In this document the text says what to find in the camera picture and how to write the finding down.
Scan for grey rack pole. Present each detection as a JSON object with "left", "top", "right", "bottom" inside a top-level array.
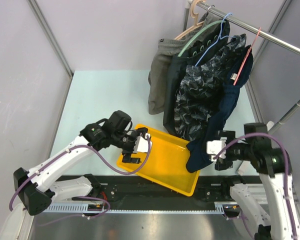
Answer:
[{"left": 268, "top": 99, "right": 300, "bottom": 134}]

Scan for yellow plastic tray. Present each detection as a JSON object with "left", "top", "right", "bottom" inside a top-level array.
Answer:
[{"left": 116, "top": 123, "right": 201, "bottom": 198}]

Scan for navy blue shorts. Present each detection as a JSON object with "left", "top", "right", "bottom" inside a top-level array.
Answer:
[{"left": 185, "top": 45, "right": 254, "bottom": 173}]

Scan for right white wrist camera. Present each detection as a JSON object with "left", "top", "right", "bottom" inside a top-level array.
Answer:
[{"left": 206, "top": 139, "right": 226, "bottom": 162}]

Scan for metal clothes rail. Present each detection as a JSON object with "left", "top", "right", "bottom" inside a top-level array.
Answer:
[{"left": 197, "top": 3, "right": 300, "bottom": 55}]

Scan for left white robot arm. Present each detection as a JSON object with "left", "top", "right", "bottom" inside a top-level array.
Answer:
[{"left": 8, "top": 110, "right": 152, "bottom": 216}]

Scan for leaf patterned shorts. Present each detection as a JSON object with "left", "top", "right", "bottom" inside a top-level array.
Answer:
[{"left": 173, "top": 33, "right": 247, "bottom": 141}]

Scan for grey sweat shorts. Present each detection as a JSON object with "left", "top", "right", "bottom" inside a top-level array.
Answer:
[{"left": 148, "top": 12, "right": 219, "bottom": 115}]

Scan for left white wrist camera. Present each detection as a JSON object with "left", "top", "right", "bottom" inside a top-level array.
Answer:
[{"left": 133, "top": 133, "right": 152, "bottom": 154}]

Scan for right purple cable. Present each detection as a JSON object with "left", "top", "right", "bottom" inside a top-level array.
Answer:
[{"left": 213, "top": 132, "right": 298, "bottom": 240}]

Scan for wooden hanger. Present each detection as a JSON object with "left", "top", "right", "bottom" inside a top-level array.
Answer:
[{"left": 174, "top": 0, "right": 206, "bottom": 41}]

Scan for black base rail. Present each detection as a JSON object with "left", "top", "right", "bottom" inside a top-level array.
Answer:
[{"left": 51, "top": 174, "right": 252, "bottom": 218}]

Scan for green hanger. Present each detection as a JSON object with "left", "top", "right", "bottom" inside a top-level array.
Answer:
[{"left": 177, "top": 20, "right": 223, "bottom": 57}]

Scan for blue wire hanger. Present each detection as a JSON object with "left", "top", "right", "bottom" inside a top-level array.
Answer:
[{"left": 194, "top": 12, "right": 233, "bottom": 67}]

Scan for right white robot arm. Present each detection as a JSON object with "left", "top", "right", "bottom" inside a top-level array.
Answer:
[{"left": 206, "top": 122, "right": 300, "bottom": 240}]

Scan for dark teal shorts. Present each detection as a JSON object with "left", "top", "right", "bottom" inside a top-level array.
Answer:
[{"left": 163, "top": 20, "right": 231, "bottom": 136}]

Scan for pink wire hanger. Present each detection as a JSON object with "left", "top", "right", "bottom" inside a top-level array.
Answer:
[{"left": 233, "top": 27, "right": 261, "bottom": 86}]

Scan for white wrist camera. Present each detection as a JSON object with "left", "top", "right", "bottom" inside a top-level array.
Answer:
[
  {"left": 206, "top": 139, "right": 226, "bottom": 162},
  {"left": 133, "top": 133, "right": 152, "bottom": 154}
]

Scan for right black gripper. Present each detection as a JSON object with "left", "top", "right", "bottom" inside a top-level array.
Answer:
[{"left": 214, "top": 129, "right": 254, "bottom": 169}]

